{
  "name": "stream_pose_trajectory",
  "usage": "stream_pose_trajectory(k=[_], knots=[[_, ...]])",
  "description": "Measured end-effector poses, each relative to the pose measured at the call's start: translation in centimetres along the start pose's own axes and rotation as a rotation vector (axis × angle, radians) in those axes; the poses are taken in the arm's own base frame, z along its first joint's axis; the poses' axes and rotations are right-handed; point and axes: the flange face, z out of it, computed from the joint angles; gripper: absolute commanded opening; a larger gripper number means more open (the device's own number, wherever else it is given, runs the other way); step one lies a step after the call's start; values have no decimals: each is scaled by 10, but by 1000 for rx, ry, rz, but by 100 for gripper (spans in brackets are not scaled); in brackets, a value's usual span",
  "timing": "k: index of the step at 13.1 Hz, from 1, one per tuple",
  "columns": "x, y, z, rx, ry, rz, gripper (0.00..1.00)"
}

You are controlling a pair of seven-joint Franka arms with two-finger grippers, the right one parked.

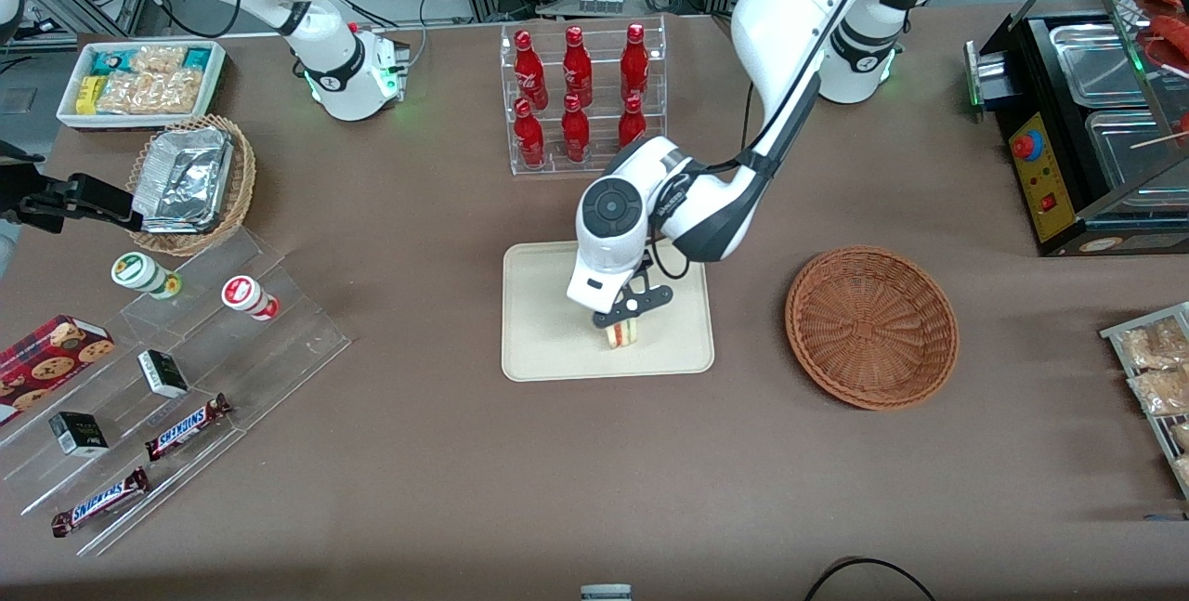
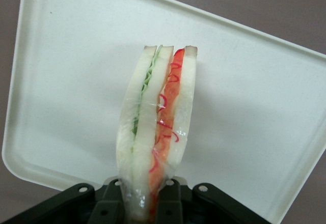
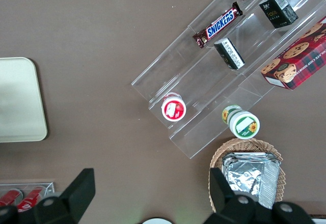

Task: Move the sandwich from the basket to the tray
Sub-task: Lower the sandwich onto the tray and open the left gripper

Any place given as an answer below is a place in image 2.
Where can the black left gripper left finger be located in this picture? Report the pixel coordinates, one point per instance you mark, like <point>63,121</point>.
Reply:
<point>107,203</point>

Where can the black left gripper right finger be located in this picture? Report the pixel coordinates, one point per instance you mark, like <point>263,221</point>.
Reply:
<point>173,201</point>

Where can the triangle sandwich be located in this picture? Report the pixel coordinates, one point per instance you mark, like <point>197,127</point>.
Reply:
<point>142,122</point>

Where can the beige plastic tray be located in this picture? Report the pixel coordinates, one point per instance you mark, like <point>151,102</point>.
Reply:
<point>76,81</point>

